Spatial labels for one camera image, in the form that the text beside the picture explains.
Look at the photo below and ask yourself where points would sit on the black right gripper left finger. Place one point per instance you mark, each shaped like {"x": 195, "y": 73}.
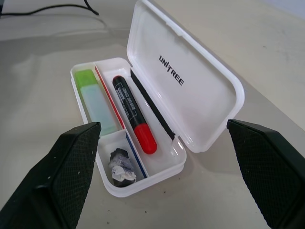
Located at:
{"x": 54, "y": 181}

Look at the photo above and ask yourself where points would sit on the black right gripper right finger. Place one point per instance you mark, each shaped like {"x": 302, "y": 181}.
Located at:
{"x": 269, "y": 171}

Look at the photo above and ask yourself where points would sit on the green highlighter pen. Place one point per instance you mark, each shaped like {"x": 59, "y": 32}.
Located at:
{"x": 95, "y": 105}

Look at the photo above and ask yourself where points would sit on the black marker with red cap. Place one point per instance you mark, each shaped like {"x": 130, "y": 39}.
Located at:
{"x": 131, "y": 107}

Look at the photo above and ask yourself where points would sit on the white Unitree pencil case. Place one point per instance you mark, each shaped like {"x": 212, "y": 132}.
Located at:
{"x": 190, "y": 100}

